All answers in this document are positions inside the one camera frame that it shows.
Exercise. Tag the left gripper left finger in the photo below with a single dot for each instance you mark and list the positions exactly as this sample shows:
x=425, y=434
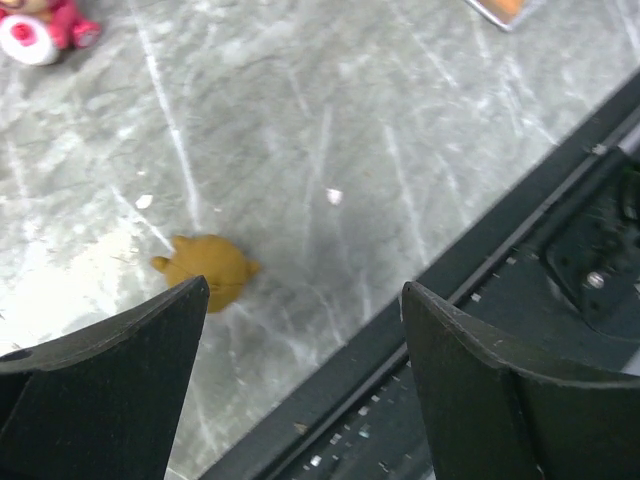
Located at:
x=103, y=402

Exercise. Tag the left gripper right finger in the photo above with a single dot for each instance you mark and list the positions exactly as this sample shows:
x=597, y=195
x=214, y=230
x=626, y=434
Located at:
x=495, y=407

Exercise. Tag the white wire wooden shelf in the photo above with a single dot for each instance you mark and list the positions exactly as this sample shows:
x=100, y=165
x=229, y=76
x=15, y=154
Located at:
x=505, y=14

